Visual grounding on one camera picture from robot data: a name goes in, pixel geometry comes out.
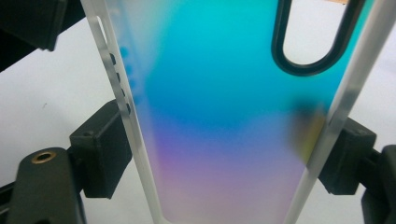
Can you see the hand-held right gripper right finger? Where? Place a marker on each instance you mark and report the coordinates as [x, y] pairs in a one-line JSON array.
[[347, 155]]

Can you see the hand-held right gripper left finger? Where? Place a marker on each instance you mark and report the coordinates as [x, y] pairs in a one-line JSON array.
[[102, 152]]

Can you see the blue phone case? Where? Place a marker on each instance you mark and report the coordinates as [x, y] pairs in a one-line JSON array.
[[218, 93]]

